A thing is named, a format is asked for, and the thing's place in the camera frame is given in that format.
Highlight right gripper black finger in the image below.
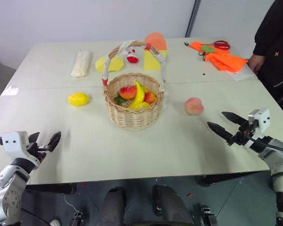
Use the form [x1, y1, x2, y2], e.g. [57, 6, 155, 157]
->
[207, 121, 234, 142]
[221, 111, 245, 127]

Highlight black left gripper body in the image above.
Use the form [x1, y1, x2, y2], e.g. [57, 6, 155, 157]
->
[25, 141, 50, 166]

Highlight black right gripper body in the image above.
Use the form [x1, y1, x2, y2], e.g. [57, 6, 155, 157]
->
[227, 120, 258, 148]

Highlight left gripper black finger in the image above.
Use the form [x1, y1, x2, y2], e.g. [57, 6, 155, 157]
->
[46, 131, 62, 153]
[29, 132, 41, 144]

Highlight small red yellow toy fruit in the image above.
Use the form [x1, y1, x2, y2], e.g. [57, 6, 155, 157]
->
[143, 91, 158, 105]

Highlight person's bare hand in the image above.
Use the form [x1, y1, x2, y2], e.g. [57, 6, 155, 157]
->
[247, 54, 265, 75]

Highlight pink toy peach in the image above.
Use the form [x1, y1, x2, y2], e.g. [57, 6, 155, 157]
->
[184, 97, 205, 116]

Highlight white paper sheet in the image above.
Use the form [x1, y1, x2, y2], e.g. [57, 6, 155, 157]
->
[231, 69, 258, 82]

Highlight yellow toy lemon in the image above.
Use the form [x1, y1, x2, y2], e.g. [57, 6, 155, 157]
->
[67, 92, 91, 107]

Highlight orange cloth piece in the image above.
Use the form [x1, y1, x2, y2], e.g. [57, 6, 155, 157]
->
[208, 53, 249, 72]

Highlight green felt piece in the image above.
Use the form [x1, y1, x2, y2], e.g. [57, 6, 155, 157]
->
[200, 44, 216, 54]

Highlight green toy leaf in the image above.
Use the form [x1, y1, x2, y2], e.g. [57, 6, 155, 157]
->
[113, 96, 128, 105]

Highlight white rolled cloth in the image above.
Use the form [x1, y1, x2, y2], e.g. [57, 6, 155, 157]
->
[70, 49, 92, 79]

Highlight dark rounded shape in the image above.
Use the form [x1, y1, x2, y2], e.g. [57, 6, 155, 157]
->
[98, 186, 127, 226]
[151, 184, 194, 226]

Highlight large red yellow toy mango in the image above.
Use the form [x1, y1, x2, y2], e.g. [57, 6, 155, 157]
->
[119, 85, 138, 101]

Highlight yellow toy banana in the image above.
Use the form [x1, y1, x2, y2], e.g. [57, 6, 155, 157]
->
[128, 81, 150, 110]

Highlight person in black jacket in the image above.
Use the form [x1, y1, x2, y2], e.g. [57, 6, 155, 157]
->
[251, 0, 283, 113]

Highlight orange and yellow foam block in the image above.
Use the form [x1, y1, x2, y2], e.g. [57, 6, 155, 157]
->
[143, 32, 168, 71]

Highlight red and white small toy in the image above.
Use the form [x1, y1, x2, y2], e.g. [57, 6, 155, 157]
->
[126, 48, 140, 64]

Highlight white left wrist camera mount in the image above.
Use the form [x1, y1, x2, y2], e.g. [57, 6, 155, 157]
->
[1, 131, 42, 164]

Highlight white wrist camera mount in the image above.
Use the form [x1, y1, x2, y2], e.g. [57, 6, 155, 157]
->
[1, 131, 42, 164]
[247, 108, 271, 140]

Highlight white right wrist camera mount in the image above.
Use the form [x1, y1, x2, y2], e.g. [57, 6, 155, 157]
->
[247, 108, 271, 140]

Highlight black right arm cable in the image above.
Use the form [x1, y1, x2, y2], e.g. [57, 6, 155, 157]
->
[250, 137, 283, 154]

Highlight black table frame bar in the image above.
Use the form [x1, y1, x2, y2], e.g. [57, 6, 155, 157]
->
[195, 170, 270, 187]
[25, 183, 77, 195]

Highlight white floor cable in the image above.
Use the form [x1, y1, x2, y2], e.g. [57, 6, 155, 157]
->
[63, 194, 80, 213]

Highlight red handled scissors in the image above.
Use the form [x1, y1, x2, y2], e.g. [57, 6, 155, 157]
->
[202, 40, 231, 50]

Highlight wicker basket with wrapped handle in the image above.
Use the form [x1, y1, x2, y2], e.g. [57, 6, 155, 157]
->
[100, 40, 168, 131]

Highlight red-handled scissors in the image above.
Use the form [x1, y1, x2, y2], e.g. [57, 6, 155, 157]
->
[190, 40, 231, 56]

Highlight grey upright post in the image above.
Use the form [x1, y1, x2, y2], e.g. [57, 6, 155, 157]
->
[184, 0, 202, 38]

